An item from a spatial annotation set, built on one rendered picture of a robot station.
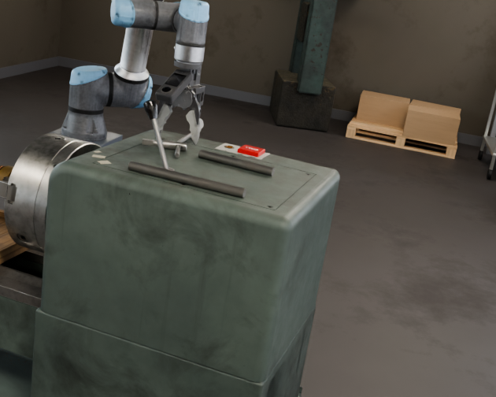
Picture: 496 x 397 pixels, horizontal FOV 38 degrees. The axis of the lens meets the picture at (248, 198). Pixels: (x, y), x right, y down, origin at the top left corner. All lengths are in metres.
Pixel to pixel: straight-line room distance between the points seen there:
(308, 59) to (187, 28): 6.14
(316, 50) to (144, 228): 6.45
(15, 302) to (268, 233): 0.76
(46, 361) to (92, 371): 0.13
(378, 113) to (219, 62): 2.15
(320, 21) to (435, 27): 1.59
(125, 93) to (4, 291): 0.83
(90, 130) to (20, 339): 0.79
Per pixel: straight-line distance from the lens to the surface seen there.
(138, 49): 2.41
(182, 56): 1.87
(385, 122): 8.53
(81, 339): 1.83
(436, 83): 8.98
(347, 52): 8.98
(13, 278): 2.05
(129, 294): 1.71
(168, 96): 1.81
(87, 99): 2.45
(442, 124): 8.09
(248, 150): 1.94
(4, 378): 2.21
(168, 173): 1.63
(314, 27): 7.93
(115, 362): 1.81
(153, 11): 1.93
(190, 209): 1.56
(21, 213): 1.88
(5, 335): 2.04
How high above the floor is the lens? 1.76
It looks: 18 degrees down
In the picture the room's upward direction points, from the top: 9 degrees clockwise
